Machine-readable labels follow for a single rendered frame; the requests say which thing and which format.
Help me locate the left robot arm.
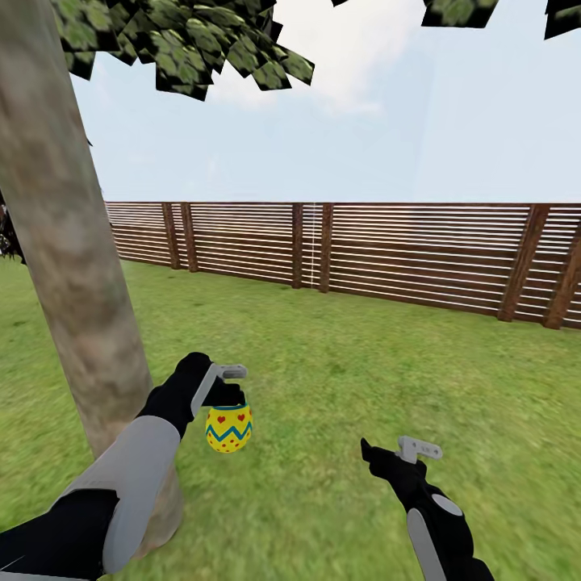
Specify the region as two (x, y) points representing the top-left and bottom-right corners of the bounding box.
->
(0, 352), (248, 581)

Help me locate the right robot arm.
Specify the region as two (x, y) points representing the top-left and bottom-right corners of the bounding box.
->
(361, 435), (495, 581)

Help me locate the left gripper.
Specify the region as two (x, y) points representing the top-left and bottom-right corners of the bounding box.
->
(203, 379), (245, 406)

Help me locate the easter egg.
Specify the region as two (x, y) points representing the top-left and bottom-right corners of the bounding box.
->
(206, 400), (253, 454)

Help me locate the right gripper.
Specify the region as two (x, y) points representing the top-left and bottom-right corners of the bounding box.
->
(361, 437), (427, 495)

